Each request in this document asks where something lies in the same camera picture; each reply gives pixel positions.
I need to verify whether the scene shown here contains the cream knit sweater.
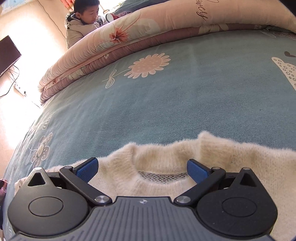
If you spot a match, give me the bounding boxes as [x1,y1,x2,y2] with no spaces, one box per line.
[8,132,295,240]

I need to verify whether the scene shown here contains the person's left hand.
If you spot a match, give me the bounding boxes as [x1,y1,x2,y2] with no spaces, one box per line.
[0,178,8,201]

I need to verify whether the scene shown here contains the blue floral bed sheet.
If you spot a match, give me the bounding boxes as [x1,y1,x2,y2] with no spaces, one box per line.
[3,30,295,211]

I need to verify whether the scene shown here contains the person in beige jacket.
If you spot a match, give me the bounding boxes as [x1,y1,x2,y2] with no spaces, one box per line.
[65,0,105,49]

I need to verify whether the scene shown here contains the pink floral quilt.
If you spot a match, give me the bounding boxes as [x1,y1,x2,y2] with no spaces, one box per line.
[38,1,295,103]

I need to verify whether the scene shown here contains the white red cylindrical can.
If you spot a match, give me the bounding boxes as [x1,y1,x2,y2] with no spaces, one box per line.
[105,13,119,23]

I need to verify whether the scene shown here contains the grey-green pillow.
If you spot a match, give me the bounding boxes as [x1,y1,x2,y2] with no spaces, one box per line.
[114,0,168,15]

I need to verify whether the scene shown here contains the black wall cables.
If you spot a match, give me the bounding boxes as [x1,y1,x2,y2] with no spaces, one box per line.
[0,64,20,99]

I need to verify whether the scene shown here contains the black wall television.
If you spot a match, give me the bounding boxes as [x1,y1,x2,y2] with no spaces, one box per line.
[0,36,22,77]

